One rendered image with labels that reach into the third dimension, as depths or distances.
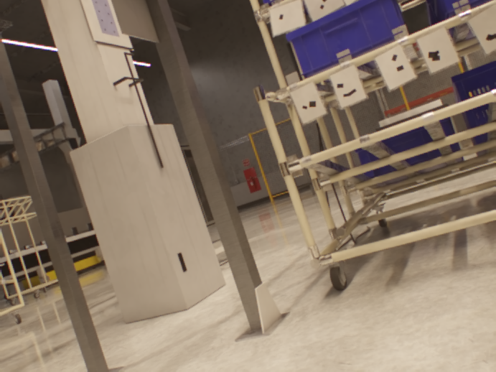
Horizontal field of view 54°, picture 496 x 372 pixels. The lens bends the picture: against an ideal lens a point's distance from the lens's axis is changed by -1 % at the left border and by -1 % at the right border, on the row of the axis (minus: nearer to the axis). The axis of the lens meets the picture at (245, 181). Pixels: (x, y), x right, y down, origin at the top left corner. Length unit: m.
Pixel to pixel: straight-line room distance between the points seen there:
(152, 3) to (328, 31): 0.58
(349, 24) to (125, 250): 1.46
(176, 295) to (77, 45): 1.32
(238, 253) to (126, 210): 0.99
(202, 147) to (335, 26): 0.61
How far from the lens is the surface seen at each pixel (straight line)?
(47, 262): 10.20
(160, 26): 1.62
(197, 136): 1.53
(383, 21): 1.70
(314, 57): 1.73
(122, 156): 2.37
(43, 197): 1.68
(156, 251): 2.33
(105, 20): 2.72
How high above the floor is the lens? 0.40
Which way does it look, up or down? 2 degrees up
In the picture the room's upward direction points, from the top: 19 degrees counter-clockwise
